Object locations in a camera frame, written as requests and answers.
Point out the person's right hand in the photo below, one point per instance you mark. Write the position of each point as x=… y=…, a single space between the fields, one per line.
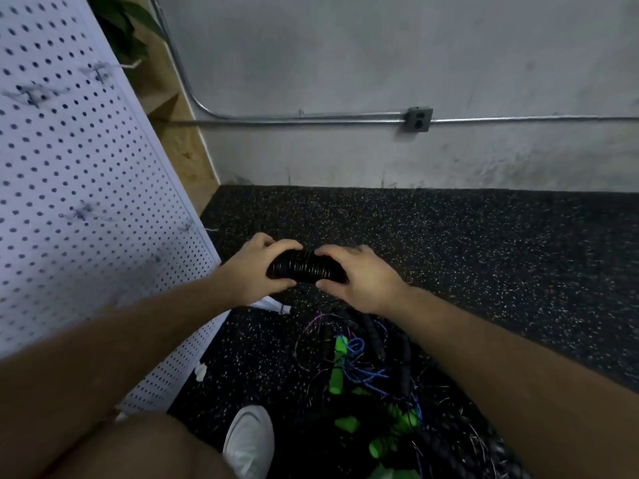
x=364 y=281

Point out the person's left hand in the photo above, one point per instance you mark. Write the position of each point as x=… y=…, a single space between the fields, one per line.
x=248 y=276

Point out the white pegboard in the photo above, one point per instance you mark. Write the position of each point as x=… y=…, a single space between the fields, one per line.
x=90 y=174

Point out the person's left forearm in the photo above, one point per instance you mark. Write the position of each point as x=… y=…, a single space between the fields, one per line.
x=110 y=364

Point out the person's right forearm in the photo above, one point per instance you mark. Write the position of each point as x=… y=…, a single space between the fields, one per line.
x=529 y=384

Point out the white pegboard stand foot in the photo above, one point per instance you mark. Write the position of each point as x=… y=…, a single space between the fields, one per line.
x=272 y=306

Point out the metal pegboard hook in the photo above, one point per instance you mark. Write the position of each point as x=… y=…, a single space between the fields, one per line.
x=98 y=70
x=33 y=92
x=80 y=210

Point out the person's left leg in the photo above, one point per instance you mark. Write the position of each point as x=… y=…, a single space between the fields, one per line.
x=140 y=449

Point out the metal conduit pipe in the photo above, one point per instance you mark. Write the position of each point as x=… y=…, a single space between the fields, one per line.
x=299 y=118

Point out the white left shoe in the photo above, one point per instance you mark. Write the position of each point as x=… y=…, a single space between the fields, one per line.
x=250 y=444

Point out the grey electrical junction box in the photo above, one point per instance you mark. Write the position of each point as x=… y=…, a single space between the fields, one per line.
x=417 y=119

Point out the green potted plant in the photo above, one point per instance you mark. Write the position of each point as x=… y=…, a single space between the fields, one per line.
x=125 y=25

